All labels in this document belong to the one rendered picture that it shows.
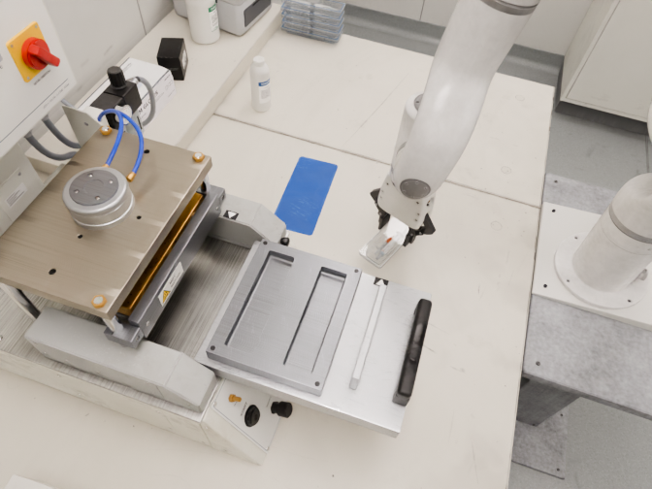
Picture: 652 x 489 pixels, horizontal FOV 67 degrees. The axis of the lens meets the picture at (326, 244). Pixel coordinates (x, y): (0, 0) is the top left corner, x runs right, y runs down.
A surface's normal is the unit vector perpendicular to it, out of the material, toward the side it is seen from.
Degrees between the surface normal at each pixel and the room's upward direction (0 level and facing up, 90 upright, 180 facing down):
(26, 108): 90
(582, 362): 0
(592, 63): 90
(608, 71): 90
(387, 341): 0
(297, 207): 0
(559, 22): 90
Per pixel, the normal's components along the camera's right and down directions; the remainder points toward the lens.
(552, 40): -0.33, 0.76
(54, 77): 0.95, 0.29
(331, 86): 0.06, -0.58
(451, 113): 0.00, 0.14
